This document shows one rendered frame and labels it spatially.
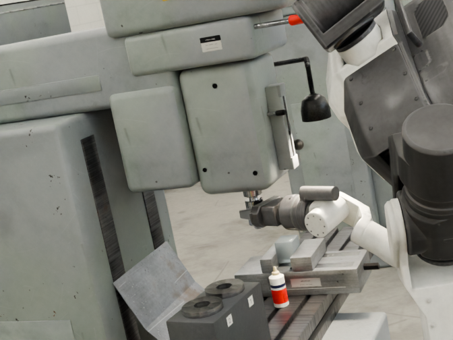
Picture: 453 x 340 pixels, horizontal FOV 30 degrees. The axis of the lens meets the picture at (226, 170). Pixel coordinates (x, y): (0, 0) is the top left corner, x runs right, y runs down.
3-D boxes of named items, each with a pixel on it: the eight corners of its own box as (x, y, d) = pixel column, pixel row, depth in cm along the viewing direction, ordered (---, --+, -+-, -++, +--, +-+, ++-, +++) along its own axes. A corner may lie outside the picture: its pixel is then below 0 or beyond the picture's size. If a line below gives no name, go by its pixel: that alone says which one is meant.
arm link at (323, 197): (317, 220, 210) (355, 221, 202) (292, 240, 203) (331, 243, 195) (305, 179, 207) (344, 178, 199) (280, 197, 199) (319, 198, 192)
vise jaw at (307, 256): (327, 251, 239) (324, 237, 238) (313, 270, 225) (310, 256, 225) (306, 252, 241) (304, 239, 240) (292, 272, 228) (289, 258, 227)
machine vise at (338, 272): (372, 272, 236) (366, 235, 233) (360, 293, 222) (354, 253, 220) (255, 278, 249) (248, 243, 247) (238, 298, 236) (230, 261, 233)
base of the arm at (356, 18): (404, 13, 151) (390, 3, 162) (361, -45, 148) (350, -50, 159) (337, 65, 154) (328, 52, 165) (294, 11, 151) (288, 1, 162)
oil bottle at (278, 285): (290, 301, 226) (284, 263, 224) (286, 307, 222) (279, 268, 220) (276, 302, 227) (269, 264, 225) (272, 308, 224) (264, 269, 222)
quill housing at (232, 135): (296, 168, 220) (274, 47, 213) (270, 192, 201) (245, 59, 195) (230, 175, 228) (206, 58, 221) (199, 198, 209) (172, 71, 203)
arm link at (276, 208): (277, 186, 217) (314, 186, 209) (284, 222, 219) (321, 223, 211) (246, 202, 208) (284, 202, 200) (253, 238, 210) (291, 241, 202)
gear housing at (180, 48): (290, 44, 213) (282, 4, 211) (257, 58, 192) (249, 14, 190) (172, 63, 227) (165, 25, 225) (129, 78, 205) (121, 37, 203)
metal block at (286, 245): (301, 254, 237) (298, 234, 236) (296, 262, 232) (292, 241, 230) (284, 256, 239) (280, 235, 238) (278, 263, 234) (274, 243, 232)
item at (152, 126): (230, 162, 229) (212, 68, 223) (193, 188, 207) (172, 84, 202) (168, 169, 236) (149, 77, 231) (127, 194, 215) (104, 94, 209)
